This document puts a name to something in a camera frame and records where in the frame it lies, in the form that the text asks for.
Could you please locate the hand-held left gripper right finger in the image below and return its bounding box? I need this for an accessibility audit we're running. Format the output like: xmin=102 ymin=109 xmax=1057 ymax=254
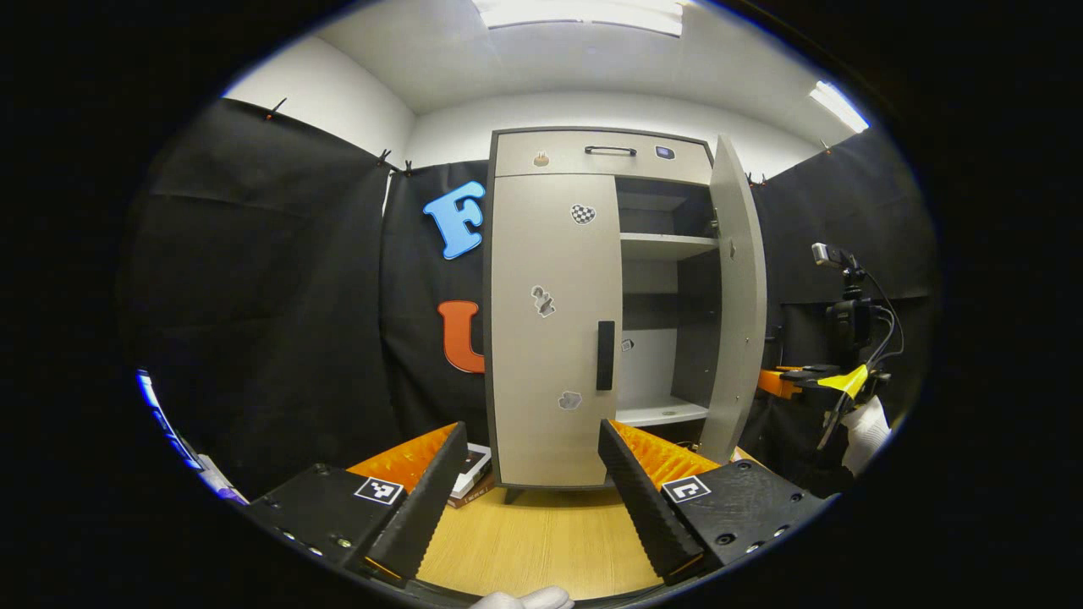
xmin=597 ymin=419 xmax=834 ymax=587

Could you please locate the wide ceiling light panel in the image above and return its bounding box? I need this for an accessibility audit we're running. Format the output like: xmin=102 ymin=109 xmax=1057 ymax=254
xmin=472 ymin=0 xmax=684 ymax=36

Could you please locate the white and black printed box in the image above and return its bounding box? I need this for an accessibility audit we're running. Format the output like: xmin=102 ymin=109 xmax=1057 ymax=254
xmin=451 ymin=444 xmax=493 ymax=500

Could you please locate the grey cabinet door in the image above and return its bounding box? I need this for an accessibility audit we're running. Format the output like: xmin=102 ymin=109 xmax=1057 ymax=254
xmin=695 ymin=134 xmax=769 ymax=466
xmin=489 ymin=173 xmax=624 ymax=490

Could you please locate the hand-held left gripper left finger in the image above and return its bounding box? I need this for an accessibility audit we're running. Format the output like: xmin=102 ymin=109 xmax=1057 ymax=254
xmin=245 ymin=421 xmax=470 ymax=589

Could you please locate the white cabinet floor board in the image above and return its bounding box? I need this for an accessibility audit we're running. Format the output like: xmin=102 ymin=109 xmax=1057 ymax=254
xmin=615 ymin=398 xmax=710 ymax=428

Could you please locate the white cabinet shelf board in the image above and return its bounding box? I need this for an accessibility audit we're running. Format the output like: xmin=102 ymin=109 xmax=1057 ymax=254
xmin=620 ymin=233 xmax=720 ymax=261

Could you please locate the brown flat box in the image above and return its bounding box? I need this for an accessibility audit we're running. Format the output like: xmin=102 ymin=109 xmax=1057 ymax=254
xmin=447 ymin=482 xmax=496 ymax=510

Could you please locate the black backdrop cloth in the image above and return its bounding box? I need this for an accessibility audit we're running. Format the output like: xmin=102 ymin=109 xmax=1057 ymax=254
xmin=123 ymin=97 xmax=940 ymax=500

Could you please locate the narrow ceiling light panel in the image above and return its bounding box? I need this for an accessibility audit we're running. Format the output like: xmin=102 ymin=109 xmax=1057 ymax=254
xmin=808 ymin=80 xmax=871 ymax=134

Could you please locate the grey cabinet drawer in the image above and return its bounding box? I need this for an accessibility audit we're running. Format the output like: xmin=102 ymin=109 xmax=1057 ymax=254
xmin=493 ymin=129 xmax=716 ymax=187

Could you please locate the black camera cable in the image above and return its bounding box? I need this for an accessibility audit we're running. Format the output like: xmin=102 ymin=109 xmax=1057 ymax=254
xmin=865 ymin=271 xmax=906 ymax=373

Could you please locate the grey double-door shoe cabinet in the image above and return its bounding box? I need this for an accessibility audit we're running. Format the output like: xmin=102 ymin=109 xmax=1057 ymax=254
xmin=482 ymin=127 xmax=771 ymax=507

